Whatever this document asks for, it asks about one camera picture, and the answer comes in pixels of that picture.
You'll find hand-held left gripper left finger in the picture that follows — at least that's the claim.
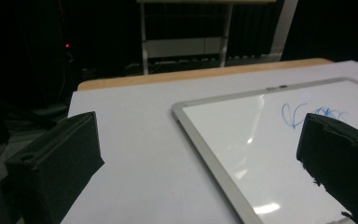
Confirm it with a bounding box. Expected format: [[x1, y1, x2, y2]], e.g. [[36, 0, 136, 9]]
[[5, 111, 105, 224]]

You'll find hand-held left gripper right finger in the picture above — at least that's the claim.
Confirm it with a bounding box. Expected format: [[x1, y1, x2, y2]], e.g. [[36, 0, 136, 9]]
[[296, 112, 358, 224]]

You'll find silver-framed whiteboard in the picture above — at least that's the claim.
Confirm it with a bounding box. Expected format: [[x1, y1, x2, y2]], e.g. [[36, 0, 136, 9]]
[[171, 77, 358, 224]]

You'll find white table cover sheet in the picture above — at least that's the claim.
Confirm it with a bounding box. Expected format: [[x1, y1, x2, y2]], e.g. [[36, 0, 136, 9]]
[[60, 60, 358, 224]]

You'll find dark device with red light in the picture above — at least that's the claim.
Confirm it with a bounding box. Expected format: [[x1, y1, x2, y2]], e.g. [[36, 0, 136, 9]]
[[55, 0, 85, 78]]

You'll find white power strip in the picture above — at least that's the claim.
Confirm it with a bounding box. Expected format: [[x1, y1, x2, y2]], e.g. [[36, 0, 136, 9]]
[[227, 53, 283, 63]]

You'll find white metal stand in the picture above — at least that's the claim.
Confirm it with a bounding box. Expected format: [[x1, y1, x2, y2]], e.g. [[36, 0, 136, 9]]
[[136, 0, 278, 76]]

